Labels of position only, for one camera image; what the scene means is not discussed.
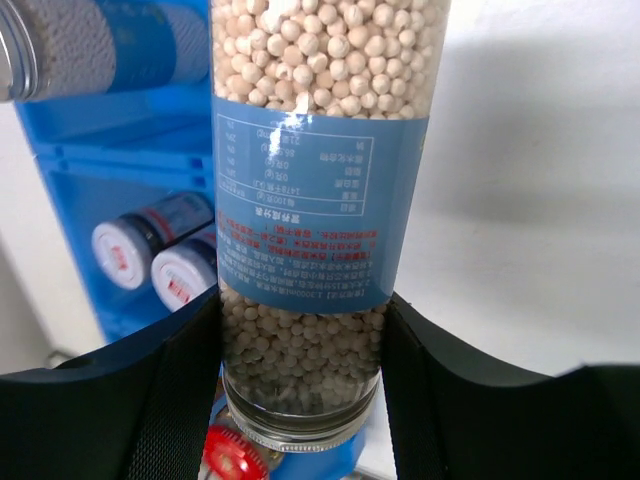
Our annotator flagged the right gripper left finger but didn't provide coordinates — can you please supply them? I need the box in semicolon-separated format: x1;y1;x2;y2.
1;290;222;479

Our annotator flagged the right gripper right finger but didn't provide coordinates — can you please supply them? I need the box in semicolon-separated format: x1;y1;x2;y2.
382;296;639;479

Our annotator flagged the red-lid sauce jar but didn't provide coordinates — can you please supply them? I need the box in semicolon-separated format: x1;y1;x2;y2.
203;424;269;480

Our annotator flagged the white-lid dark jar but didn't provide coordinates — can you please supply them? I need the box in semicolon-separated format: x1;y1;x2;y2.
151;228;218;312
91;192;214;290

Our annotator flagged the tall silver-lid bottle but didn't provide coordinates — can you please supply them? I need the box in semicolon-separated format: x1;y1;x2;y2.
1;1;209;102
209;0;450;452

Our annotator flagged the blue three-compartment plastic bin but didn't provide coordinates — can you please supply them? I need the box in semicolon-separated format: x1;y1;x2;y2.
12;74;371;480

